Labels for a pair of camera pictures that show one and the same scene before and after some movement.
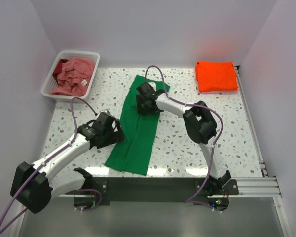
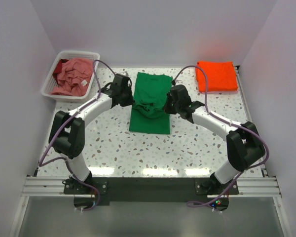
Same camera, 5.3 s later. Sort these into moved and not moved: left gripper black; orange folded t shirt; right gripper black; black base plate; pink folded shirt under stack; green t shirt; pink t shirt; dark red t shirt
Moved: left gripper black; green t shirt; right gripper black
Not moved: orange folded t shirt; pink t shirt; dark red t shirt; pink folded shirt under stack; black base plate
